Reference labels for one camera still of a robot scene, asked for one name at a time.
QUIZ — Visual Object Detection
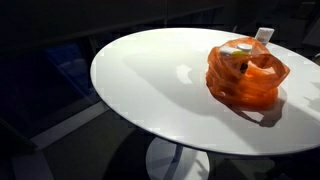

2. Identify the white roll-on container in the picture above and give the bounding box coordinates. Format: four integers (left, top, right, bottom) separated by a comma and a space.
254, 27, 276, 46

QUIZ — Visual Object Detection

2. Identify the white table pedestal base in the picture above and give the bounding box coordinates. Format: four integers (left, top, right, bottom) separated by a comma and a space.
145, 136, 211, 180

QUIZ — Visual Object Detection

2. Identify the orange plastic bag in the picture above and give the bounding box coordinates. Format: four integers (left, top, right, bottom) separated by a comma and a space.
205, 37, 291, 110

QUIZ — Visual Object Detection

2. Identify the small yellow item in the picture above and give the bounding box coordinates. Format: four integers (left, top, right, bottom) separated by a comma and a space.
232, 50, 250, 57

